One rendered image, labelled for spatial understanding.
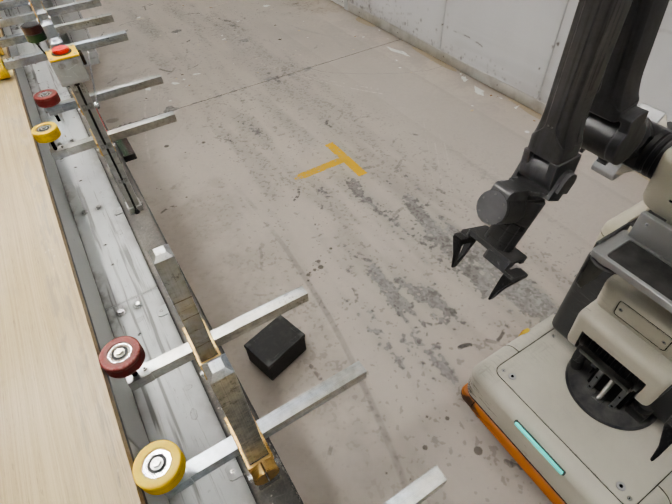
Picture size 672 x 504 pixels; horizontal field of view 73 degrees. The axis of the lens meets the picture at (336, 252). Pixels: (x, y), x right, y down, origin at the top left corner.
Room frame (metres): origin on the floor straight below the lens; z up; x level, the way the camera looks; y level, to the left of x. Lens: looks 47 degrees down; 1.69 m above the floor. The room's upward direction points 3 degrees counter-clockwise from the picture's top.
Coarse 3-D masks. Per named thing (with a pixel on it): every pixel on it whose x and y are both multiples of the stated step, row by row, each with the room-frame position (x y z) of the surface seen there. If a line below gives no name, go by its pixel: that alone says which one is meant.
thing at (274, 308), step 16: (272, 304) 0.65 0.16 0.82; (288, 304) 0.66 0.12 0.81; (240, 320) 0.61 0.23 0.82; (256, 320) 0.61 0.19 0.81; (224, 336) 0.57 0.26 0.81; (176, 352) 0.54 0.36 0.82; (192, 352) 0.54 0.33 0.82; (144, 368) 0.50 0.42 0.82; (160, 368) 0.50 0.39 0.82; (128, 384) 0.47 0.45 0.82; (144, 384) 0.48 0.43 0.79
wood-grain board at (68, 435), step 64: (0, 128) 1.38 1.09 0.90; (0, 192) 1.03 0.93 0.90; (0, 256) 0.78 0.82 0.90; (64, 256) 0.77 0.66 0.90; (0, 320) 0.59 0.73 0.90; (64, 320) 0.58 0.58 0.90; (0, 384) 0.44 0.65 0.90; (64, 384) 0.43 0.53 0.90; (0, 448) 0.31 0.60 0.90; (64, 448) 0.31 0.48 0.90; (128, 448) 0.31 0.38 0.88
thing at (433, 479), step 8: (432, 472) 0.26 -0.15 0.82; (440, 472) 0.26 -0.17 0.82; (416, 480) 0.25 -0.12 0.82; (424, 480) 0.25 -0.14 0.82; (432, 480) 0.25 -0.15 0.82; (440, 480) 0.25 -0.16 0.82; (408, 488) 0.24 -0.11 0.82; (416, 488) 0.24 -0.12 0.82; (424, 488) 0.24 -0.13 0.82; (432, 488) 0.24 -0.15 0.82; (400, 496) 0.23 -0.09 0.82; (408, 496) 0.23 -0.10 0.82; (416, 496) 0.23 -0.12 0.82; (424, 496) 0.22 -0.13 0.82
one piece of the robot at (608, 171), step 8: (640, 104) 0.78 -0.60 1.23; (656, 112) 0.75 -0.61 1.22; (664, 112) 0.74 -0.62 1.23; (656, 120) 0.74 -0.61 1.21; (592, 168) 0.74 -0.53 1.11; (600, 168) 0.72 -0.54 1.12; (608, 168) 0.72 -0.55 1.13; (616, 168) 0.71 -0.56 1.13; (608, 176) 0.71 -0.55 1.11; (616, 176) 0.70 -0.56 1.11
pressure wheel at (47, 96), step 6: (42, 90) 1.62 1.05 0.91; (48, 90) 1.62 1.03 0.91; (54, 90) 1.62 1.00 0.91; (36, 96) 1.58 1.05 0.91; (42, 96) 1.58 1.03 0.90; (48, 96) 1.57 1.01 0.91; (54, 96) 1.58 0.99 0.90; (36, 102) 1.56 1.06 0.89; (42, 102) 1.55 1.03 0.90; (48, 102) 1.56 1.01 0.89; (54, 102) 1.57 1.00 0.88; (60, 120) 1.59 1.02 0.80
